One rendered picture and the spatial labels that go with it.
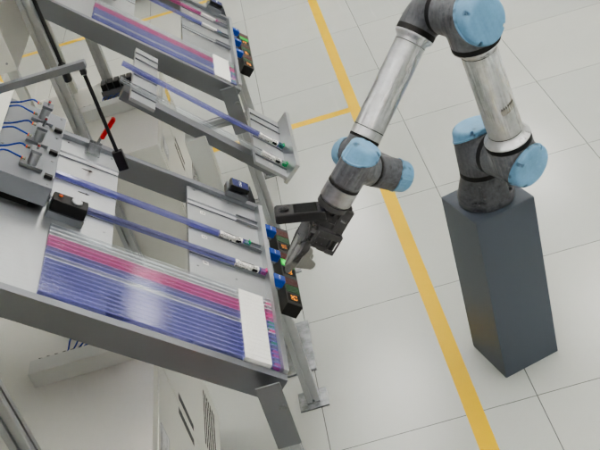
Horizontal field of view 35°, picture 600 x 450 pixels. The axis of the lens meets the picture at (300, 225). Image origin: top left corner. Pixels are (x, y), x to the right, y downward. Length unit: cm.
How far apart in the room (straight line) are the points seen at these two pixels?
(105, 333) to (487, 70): 103
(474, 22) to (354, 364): 129
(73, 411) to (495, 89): 121
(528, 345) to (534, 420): 23
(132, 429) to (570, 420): 121
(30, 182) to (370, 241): 175
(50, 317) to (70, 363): 52
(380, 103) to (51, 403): 103
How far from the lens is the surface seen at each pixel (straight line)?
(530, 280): 274
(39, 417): 232
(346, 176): 210
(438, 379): 292
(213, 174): 275
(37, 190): 207
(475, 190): 256
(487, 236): 257
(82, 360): 234
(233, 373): 193
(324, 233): 217
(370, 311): 322
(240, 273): 222
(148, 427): 214
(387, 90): 226
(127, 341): 187
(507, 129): 235
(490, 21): 219
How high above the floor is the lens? 199
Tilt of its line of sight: 32 degrees down
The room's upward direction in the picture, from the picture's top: 18 degrees counter-clockwise
